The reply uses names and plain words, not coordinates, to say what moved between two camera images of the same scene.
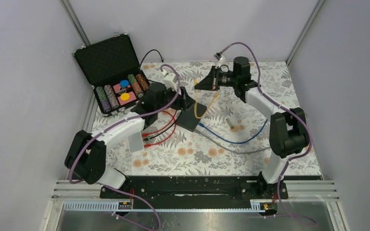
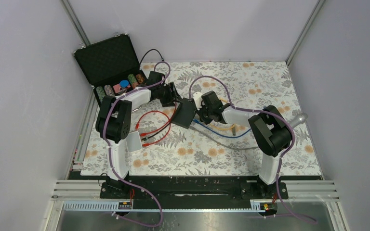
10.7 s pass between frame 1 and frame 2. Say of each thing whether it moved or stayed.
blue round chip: stayed
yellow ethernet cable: moved
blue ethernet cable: moved
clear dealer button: stayed
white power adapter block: moved
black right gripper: moved
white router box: stayed
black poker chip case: stayed
